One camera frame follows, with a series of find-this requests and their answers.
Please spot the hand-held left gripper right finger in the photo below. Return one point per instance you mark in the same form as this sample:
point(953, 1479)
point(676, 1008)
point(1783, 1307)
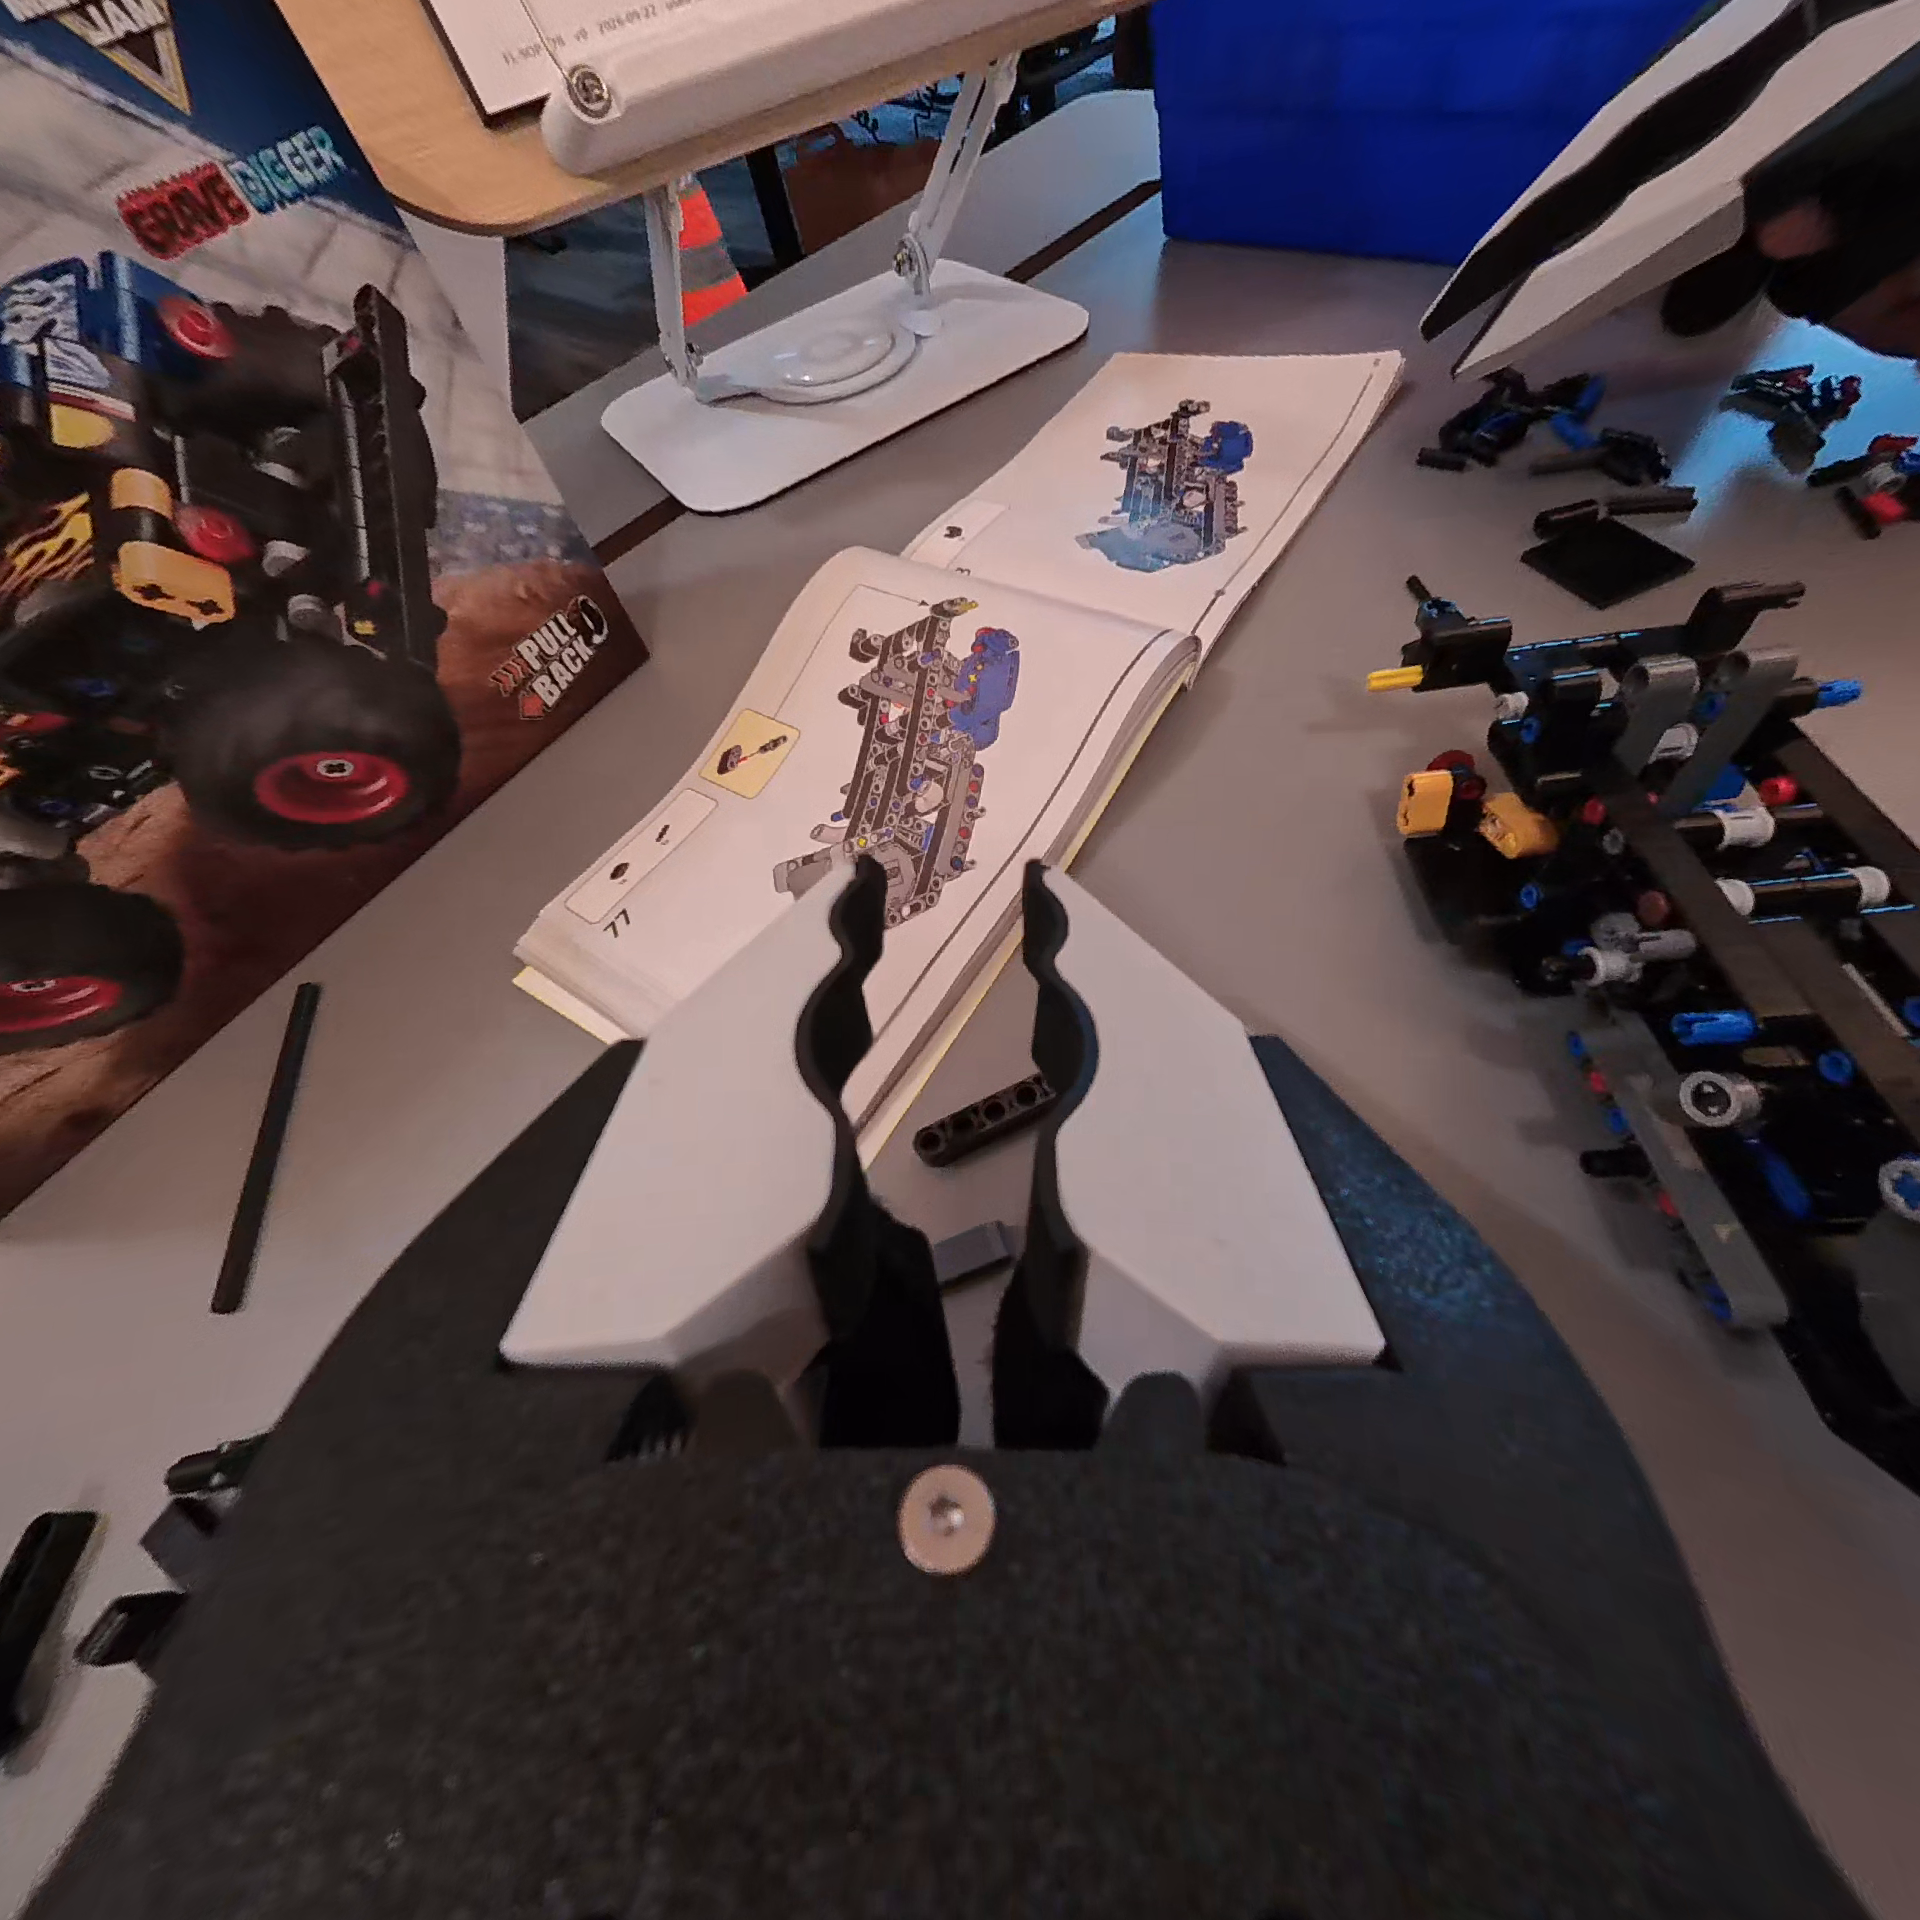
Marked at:
point(1199, 1186)

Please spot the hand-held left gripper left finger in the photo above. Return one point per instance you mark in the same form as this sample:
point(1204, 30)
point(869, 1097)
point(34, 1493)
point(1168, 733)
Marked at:
point(705, 1186)

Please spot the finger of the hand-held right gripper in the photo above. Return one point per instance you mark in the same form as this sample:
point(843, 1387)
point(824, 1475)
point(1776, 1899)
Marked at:
point(1633, 254)
point(1680, 83)

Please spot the partly built lego vehicle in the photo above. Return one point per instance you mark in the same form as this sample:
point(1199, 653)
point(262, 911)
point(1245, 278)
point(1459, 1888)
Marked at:
point(1694, 929)

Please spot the pile of loose lego pieces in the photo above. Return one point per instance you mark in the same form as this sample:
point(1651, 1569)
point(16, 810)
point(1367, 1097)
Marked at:
point(1560, 437)

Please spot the black lego beam with holes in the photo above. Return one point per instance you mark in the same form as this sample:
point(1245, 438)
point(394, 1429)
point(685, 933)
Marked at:
point(990, 1115)

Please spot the dark grey lego piece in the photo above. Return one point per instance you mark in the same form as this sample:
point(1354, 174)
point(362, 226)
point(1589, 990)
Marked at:
point(982, 1249)

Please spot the black square lego tile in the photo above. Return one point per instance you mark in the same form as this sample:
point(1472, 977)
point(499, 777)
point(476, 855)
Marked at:
point(1605, 562)

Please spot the long thin black lego rod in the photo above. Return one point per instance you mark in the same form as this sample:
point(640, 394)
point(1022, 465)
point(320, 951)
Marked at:
point(269, 1147)

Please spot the open lego instruction booklet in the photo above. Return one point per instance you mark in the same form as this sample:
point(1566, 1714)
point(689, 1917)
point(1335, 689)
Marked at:
point(1079, 629)

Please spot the black lego piece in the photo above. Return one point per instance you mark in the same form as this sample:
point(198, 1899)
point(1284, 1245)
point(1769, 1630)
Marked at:
point(130, 1628)
point(204, 1499)
point(43, 1620)

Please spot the monster truck lego box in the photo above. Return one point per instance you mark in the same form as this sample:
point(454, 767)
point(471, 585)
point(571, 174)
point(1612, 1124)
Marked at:
point(222, 599)

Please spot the person's right hand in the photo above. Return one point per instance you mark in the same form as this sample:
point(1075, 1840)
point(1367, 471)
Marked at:
point(1885, 322)

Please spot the blue plastic bin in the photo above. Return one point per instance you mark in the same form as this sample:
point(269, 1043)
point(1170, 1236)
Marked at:
point(1350, 135)

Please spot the white desk stand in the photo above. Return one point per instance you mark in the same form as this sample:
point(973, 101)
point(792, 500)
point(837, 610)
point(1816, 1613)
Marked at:
point(902, 361)

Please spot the orange traffic cone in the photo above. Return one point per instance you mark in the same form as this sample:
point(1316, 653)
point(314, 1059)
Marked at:
point(710, 271)

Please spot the wooden board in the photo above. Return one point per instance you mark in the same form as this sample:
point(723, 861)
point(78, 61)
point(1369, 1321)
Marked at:
point(448, 135)

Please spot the white paper sheet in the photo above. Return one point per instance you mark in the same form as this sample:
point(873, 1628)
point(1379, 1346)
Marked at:
point(495, 46)

